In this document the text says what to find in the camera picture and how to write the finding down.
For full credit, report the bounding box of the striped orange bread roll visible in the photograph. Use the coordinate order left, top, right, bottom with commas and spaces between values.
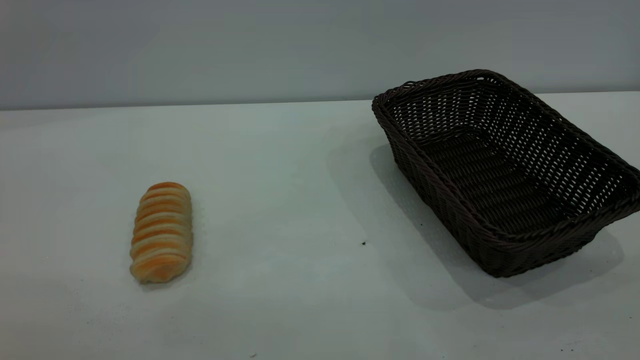
129, 181, 194, 284

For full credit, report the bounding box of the dark brown wicker basket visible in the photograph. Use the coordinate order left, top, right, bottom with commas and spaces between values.
371, 69, 640, 279

